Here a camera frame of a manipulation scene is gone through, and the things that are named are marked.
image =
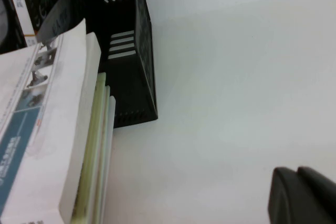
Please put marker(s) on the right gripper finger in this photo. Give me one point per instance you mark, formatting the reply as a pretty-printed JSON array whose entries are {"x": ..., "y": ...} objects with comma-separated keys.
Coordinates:
[{"x": 302, "y": 197}]

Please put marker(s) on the white car suspension book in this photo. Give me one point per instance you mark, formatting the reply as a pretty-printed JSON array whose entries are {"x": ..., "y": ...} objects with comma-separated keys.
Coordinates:
[{"x": 52, "y": 129}]

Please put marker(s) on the black plastic book stand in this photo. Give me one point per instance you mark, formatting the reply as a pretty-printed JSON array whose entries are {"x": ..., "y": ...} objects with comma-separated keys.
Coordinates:
[{"x": 126, "y": 82}]

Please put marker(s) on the blue grey Billion Dollar book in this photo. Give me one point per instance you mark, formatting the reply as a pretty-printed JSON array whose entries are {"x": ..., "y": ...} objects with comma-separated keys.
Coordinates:
[{"x": 92, "y": 142}]

